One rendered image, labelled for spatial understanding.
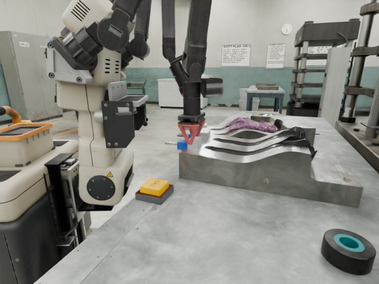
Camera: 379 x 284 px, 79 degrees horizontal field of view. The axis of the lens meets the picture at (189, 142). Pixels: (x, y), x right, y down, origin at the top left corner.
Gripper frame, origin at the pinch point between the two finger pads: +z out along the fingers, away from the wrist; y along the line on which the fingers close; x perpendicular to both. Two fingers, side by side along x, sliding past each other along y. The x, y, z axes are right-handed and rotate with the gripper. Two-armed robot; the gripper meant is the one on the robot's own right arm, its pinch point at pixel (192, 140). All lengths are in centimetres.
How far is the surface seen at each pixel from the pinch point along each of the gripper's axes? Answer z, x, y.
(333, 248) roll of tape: 8, -38, -32
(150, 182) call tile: 7.0, 5.1, -21.0
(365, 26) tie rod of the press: -49, -75, 120
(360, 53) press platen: -33, -74, 116
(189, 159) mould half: 3.6, -2.1, -8.4
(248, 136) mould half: 4.5, -16.0, 27.1
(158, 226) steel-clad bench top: 10.7, -3.6, -33.1
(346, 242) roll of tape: 9, -41, -28
